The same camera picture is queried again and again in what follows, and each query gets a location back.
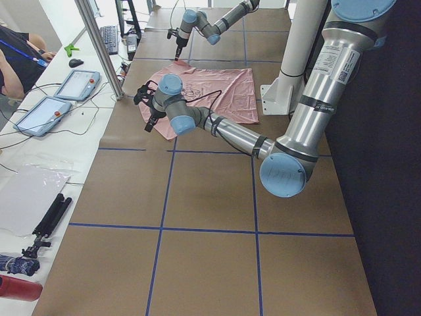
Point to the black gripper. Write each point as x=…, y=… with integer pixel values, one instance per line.
x=179, y=42
x=154, y=114

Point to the pink printed t-shirt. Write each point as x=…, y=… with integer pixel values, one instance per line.
x=229, y=93

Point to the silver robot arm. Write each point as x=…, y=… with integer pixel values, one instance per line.
x=324, y=46
x=211, y=32

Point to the black keyboard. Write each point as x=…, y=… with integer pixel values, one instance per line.
x=109, y=36

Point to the upper blue teach pendant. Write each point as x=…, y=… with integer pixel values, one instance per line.
x=78, y=85

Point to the blue teach pendant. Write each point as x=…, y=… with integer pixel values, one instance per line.
x=78, y=85
x=43, y=116

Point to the black computer mouse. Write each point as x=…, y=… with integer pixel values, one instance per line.
x=73, y=63

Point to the lower blue teach pendant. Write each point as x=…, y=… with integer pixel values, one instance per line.
x=43, y=116

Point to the green plastic clip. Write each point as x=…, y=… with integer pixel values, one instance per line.
x=70, y=48

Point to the black folded tripod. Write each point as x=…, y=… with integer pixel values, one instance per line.
x=47, y=225

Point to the clear plastic bag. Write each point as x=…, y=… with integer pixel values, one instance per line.
x=30, y=183

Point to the seated person in black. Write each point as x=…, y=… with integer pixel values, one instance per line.
x=24, y=57

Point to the blue folded umbrella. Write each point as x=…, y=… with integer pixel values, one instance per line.
x=19, y=265

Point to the red water bottle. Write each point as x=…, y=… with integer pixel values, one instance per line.
x=18, y=289

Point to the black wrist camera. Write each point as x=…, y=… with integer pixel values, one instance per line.
x=144, y=95
x=172, y=33

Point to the aluminium frame post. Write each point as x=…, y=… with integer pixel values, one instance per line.
x=91, y=26

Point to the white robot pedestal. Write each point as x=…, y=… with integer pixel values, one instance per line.
x=282, y=96

